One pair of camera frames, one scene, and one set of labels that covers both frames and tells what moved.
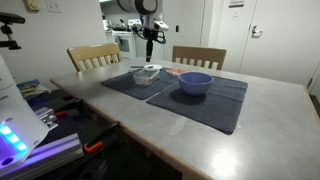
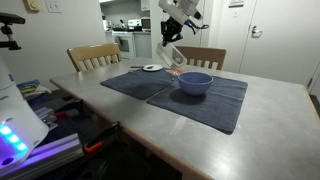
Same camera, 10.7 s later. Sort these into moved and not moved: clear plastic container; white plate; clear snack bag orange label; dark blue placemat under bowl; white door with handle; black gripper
Moved: clear plastic container; black gripper
Not moved: white plate; dark blue placemat under bowl; white door with handle; clear snack bag orange label
